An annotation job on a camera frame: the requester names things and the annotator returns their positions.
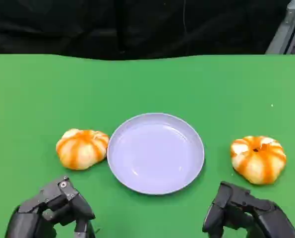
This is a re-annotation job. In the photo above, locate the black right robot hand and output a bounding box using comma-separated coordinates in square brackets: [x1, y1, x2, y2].
[202, 181, 295, 238]

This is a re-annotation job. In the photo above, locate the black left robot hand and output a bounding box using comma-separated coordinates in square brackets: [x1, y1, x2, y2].
[4, 176, 96, 238]

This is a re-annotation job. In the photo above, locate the orange white toy bread roll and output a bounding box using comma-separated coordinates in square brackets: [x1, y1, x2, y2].
[230, 135, 287, 185]
[56, 128, 110, 171]

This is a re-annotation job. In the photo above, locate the lilac plate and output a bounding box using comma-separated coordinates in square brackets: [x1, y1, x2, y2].
[107, 113, 205, 195]

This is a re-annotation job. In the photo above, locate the black backdrop curtain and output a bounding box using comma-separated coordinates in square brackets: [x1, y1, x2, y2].
[0, 0, 295, 61]

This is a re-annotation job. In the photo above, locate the grey metal frame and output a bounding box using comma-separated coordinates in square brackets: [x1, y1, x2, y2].
[265, 0, 295, 55]

